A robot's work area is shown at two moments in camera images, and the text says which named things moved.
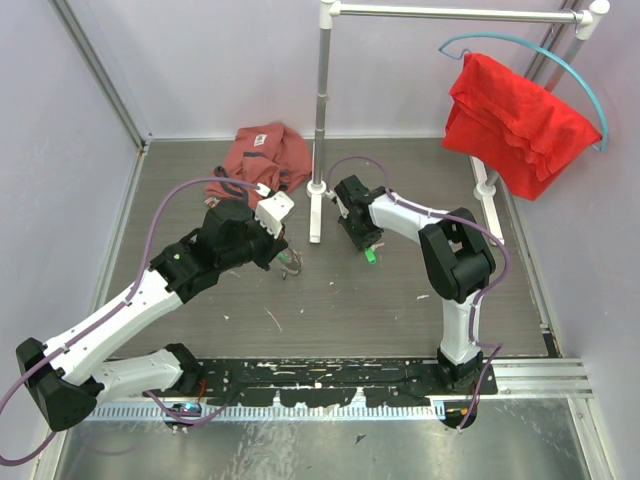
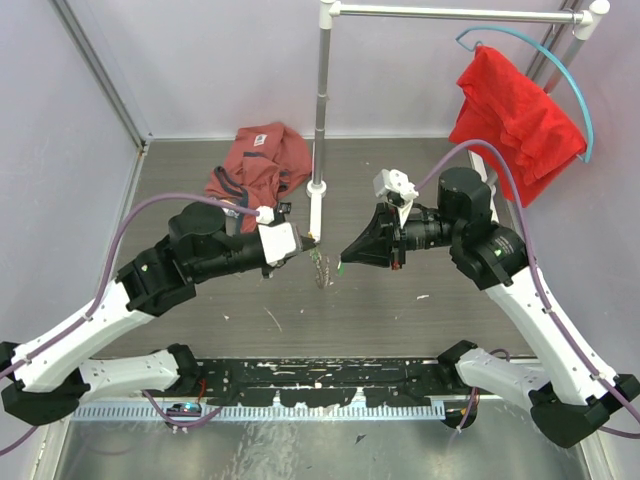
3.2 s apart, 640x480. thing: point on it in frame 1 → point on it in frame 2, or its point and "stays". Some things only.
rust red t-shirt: [273, 155] stays
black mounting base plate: [325, 382] stays
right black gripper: [362, 241] → [381, 241]
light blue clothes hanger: [488, 35] → [527, 36]
